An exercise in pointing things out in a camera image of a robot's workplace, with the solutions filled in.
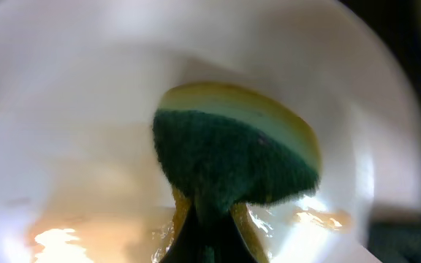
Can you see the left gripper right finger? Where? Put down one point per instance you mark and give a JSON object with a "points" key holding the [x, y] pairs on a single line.
{"points": [[235, 240]]}

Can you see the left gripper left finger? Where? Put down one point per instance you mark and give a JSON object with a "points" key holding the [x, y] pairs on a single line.
{"points": [[186, 246]]}

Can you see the green yellow sponge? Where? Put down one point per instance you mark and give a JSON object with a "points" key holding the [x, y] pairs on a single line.
{"points": [[221, 144]]}

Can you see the white plate top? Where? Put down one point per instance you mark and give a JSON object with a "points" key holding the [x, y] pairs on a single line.
{"points": [[80, 80]]}

